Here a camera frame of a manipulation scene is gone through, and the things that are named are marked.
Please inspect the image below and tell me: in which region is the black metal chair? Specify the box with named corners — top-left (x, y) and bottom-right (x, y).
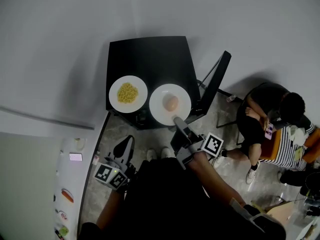
top-left (216, 87), bottom-right (245, 146)

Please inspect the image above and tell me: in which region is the white bowl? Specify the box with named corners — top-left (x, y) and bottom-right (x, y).
top-left (74, 138), bottom-right (86, 151)

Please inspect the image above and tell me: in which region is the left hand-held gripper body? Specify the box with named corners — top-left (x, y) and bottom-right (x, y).
top-left (93, 153), bottom-right (136, 191)

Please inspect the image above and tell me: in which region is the person's right forearm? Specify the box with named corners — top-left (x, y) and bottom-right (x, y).
top-left (187, 151), bottom-right (247, 207)

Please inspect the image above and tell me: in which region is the black shoulder pack white trim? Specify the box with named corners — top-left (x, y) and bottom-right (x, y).
top-left (228, 197), bottom-right (287, 240)

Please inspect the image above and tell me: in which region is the white plate with bun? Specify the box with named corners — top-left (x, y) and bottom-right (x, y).
top-left (148, 83), bottom-right (192, 127)

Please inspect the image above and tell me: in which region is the orange chair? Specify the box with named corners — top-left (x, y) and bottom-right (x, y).
top-left (258, 127), bottom-right (285, 161)

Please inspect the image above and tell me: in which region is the person's white shoe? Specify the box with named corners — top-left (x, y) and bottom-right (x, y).
top-left (212, 148), bottom-right (227, 169)
top-left (245, 160), bottom-right (261, 185)
top-left (160, 146), bottom-right (173, 159)
top-left (146, 148), bottom-right (158, 161)

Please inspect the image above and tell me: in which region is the black gear pile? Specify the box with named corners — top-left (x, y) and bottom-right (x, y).
top-left (279, 170), bottom-right (320, 197)

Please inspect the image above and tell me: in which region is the toy hot dog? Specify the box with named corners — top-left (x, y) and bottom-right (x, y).
top-left (61, 188), bottom-right (75, 204)

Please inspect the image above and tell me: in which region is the brown cardboard box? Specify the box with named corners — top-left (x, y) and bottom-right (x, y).
top-left (264, 200), bottom-right (298, 225)

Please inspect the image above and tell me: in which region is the white plate with noodles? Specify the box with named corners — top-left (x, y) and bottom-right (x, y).
top-left (108, 75), bottom-right (149, 114)

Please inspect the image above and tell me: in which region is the person's left forearm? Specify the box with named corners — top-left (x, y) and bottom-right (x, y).
top-left (96, 190), bottom-right (126, 231)

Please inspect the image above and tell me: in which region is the person's right white shoe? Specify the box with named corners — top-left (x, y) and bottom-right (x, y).
top-left (160, 146), bottom-right (173, 159)

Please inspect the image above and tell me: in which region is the grey green panel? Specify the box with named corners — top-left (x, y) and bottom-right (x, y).
top-left (0, 131), bottom-right (66, 240)

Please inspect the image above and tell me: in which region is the person's left white shoe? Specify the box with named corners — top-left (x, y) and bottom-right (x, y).
top-left (146, 148), bottom-right (158, 161)

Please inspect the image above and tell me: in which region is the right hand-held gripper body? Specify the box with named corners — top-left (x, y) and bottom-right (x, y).
top-left (174, 132), bottom-right (224, 171)

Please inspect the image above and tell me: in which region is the person's black clothing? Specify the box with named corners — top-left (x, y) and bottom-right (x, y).
top-left (78, 156), bottom-right (287, 240)

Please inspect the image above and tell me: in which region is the black mini fridge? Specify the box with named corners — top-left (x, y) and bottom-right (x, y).
top-left (105, 35), bottom-right (232, 131)

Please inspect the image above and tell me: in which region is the white crumpled cloth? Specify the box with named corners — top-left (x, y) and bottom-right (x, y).
top-left (287, 125), bottom-right (307, 145)

